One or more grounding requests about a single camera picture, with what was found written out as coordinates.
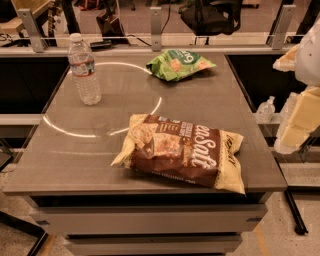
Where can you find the grey table drawer cabinet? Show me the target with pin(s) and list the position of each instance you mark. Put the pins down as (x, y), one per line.
(177, 230)

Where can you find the sanitizer pump bottle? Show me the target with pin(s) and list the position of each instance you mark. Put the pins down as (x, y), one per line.
(265, 110)
(289, 106)

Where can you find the brown sea salt chip bag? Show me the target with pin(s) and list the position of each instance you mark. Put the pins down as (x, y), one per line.
(182, 151)

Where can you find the middle metal rail bracket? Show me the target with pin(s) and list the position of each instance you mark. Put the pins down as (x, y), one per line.
(155, 18)

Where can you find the green rice chip bag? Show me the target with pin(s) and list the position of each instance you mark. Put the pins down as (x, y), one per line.
(176, 65)

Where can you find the right metal rail bracket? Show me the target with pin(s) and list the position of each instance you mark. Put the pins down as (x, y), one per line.
(281, 27)

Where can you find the black device on rail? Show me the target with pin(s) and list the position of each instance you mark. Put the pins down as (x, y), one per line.
(101, 45)

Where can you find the clear plastic water bottle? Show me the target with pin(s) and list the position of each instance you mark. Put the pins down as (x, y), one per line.
(82, 65)

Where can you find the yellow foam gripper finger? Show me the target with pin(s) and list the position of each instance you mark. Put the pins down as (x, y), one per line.
(287, 62)
(304, 119)

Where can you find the right sanitizer pump bottle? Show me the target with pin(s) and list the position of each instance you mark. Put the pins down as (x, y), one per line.
(289, 106)

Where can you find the metal rail bracket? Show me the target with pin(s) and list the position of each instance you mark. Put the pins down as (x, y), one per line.
(155, 18)
(281, 27)
(29, 22)

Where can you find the left sanitizer pump bottle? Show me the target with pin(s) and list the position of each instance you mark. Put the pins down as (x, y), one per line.
(265, 110)

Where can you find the left metal rail bracket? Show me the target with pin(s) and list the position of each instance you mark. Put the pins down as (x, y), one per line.
(29, 22)

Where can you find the black bag in background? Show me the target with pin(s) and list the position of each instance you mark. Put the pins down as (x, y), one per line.
(213, 17)

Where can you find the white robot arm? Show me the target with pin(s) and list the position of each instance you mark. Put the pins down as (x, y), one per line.
(307, 68)

